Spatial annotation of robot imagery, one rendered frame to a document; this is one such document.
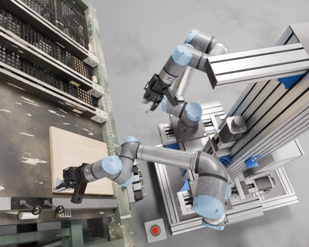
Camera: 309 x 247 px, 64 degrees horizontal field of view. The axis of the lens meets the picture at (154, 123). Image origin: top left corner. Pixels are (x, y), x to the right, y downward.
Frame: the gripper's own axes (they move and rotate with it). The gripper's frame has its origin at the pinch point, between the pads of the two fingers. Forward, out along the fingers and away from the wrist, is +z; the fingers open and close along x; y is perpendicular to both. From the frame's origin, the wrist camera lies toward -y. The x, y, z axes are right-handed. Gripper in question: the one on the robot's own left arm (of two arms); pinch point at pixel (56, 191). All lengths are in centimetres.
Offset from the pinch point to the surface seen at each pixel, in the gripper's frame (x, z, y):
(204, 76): -202, -53, 144
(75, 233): -25.3, 15.6, -17.4
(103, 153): -52, 10, 32
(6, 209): 18.0, 8.1, -5.7
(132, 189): -76, 7, 6
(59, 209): 1.6, -3.0, -8.7
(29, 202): 8.2, 7.1, -3.1
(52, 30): -9, 5, 111
